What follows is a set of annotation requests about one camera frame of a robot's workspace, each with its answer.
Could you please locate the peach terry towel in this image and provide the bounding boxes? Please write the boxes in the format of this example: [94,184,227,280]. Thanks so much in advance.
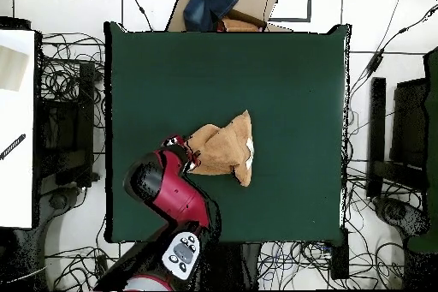
[182,110,256,188]

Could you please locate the dark green table cloth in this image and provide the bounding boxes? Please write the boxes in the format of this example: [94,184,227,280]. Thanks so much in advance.
[104,21,352,245]

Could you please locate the black equipment stand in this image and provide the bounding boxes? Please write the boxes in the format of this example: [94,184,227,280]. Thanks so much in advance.
[35,61,102,188]

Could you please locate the office chair base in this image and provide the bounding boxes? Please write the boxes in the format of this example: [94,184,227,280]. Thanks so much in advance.
[9,183,92,291]
[372,195,430,238]

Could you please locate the orange cloth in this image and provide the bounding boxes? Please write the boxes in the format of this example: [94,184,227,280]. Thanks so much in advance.
[220,17,263,33]

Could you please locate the blue jeans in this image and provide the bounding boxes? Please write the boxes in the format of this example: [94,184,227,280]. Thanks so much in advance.
[182,0,240,33]

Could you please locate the black power strip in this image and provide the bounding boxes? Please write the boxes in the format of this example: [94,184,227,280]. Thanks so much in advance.
[96,253,110,281]

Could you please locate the black striped tool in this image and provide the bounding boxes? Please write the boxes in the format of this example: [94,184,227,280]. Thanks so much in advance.
[0,133,27,162]

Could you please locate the white table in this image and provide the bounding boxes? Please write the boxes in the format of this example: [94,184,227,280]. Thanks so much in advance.
[0,28,37,229]

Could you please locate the beige block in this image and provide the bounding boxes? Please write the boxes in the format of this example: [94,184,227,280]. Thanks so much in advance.
[0,44,30,92]

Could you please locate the black panel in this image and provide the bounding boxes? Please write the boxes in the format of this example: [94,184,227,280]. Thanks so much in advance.
[388,77,430,170]

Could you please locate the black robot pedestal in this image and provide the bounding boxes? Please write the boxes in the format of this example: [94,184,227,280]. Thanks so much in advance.
[201,241,263,291]

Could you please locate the black upright post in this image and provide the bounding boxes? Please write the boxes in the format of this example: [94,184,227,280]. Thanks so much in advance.
[366,76,388,200]

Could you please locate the black cable with adapter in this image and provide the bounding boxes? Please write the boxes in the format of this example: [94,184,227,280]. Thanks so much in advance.
[346,3,438,108]

